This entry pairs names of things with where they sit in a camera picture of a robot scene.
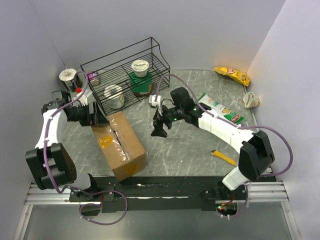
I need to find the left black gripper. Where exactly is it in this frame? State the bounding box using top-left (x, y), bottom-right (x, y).
top-left (67, 101), bottom-right (109, 127)

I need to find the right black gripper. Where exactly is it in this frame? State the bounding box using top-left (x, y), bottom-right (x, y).
top-left (150, 103), bottom-right (184, 139)

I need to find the brown cardboard express box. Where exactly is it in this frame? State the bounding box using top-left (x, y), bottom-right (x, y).
top-left (91, 111), bottom-right (147, 182)

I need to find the yellow utility knife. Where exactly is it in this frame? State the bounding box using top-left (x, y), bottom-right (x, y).
top-left (211, 150), bottom-right (237, 166)

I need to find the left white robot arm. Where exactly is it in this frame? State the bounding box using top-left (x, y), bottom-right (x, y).
top-left (25, 90), bottom-right (109, 201)

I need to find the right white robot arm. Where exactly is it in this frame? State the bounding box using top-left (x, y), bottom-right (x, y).
top-left (149, 87), bottom-right (275, 200)

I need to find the white can in rack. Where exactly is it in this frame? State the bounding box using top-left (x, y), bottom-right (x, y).
top-left (104, 84), bottom-right (125, 110)

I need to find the small purple yogurt cup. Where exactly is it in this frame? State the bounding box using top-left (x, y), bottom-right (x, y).
top-left (87, 71), bottom-right (100, 86)

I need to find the black can white lid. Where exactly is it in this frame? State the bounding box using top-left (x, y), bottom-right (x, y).
top-left (59, 68), bottom-right (83, 92)

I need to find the white Chobani yogurt cup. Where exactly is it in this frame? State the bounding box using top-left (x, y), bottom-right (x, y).
top-left (131, 59), bottom-right (149, 78)

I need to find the green snack bag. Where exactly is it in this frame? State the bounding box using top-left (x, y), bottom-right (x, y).
top-left (198, 92), bottom-right (245, 124)

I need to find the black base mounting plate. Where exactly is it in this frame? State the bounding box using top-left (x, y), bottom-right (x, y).
top-left (68, 175), bottom-right (277, 214)

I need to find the yogurt cup on side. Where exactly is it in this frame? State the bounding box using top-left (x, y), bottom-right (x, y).
top-left (242, 92), bottom-right (261, 109)

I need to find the yellow Lays chip bag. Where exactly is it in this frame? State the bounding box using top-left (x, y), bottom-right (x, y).
top-left (213, 66), bottom-right (250, 87)

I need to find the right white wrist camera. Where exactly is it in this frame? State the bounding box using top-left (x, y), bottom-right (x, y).
top-left (148, 94), bottom-right (162, 108)

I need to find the black wire basket rack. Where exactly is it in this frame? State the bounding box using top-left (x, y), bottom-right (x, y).
top-left (80, 37), bottom-right (171, 116)

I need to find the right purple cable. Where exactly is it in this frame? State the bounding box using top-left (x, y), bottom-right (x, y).
top-left (154, 74), bottom-right (294, 220)

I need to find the aluminium rail frame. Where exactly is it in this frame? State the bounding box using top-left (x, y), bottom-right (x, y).
top-left (13, 181), bottom-right (301, 240)

